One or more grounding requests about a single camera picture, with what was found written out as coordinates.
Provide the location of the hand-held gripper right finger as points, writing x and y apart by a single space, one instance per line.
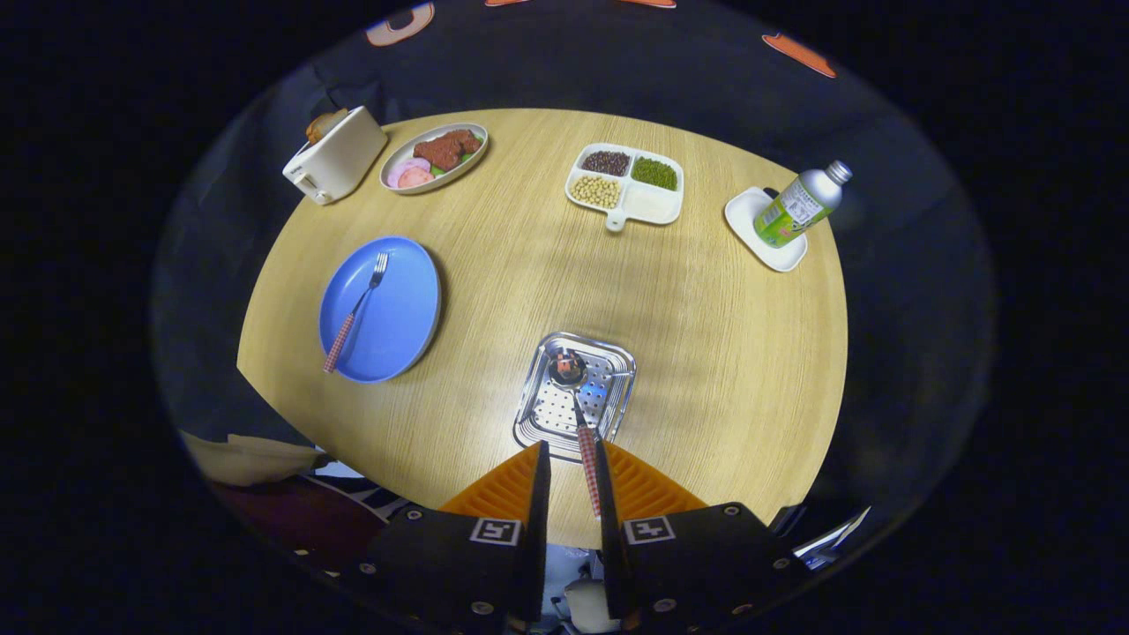
610 538

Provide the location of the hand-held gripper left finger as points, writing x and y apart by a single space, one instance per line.
534 529

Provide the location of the metal cutlery basket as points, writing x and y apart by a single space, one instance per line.
551 414

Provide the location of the black and white striped cloth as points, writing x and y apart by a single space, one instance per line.
375 498

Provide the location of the dark red cloth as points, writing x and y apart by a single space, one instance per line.
300 525

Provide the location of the blue plate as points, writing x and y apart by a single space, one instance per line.
397 317

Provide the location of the beige cloth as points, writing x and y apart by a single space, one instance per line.
247 459

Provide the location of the white divided tray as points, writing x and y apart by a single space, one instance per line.
653 207

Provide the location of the yellow soybeans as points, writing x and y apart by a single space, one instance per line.
596 191

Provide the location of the white square coaster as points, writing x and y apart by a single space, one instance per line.
745 216

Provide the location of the green beans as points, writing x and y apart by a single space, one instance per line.
654 173

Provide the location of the cream oval food plate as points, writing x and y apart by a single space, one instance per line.
392 183

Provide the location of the dark brown beans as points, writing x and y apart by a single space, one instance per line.
606 162

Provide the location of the pink ham slices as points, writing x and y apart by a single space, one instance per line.
410 175

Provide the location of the green vegetable garnish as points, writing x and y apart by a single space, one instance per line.
465 160

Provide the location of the silver bottle green label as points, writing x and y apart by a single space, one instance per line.
798 207

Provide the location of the brown steak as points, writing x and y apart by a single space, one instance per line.
445 148

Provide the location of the cream toaster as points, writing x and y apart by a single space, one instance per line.
340 163

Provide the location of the toast slice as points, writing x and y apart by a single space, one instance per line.
317 130
335 119

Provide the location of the black backdrop cloth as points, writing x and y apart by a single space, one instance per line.
564 62

